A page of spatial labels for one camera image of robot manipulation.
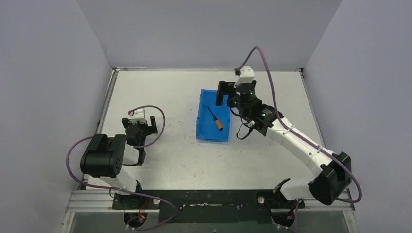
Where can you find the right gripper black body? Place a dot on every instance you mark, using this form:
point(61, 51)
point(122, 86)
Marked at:
point(235, 101)

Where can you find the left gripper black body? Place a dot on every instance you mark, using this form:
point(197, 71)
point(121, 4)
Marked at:
point(145, 129)

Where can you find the left gripper black wrist-view finger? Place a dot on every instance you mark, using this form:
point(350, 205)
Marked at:
point(125, 122)
point(153, 127)

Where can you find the orange handled screwdriver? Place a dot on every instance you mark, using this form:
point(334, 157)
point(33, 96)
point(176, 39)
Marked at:
point(216, 120)

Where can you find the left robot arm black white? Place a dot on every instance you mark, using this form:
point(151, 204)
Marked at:
point(105, 157)

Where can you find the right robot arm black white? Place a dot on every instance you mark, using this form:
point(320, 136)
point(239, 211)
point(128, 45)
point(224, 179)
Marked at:
point(329, 171)

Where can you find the blue plastic bin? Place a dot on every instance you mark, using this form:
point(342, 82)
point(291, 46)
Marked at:
point(205, 126)

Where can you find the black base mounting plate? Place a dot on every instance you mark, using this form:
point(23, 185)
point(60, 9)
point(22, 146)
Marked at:
point(262, 206)

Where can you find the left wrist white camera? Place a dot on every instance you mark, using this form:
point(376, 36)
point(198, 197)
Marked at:
point(137, 116)

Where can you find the wrist white camera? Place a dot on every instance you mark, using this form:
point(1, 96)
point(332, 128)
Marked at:
point(137, 116)
point(245, 75)

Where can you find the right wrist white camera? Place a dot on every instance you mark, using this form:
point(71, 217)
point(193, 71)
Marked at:
point(245, 75)

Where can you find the aluminium frame rail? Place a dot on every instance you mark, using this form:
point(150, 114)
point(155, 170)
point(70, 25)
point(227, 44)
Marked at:
point(99, 201)

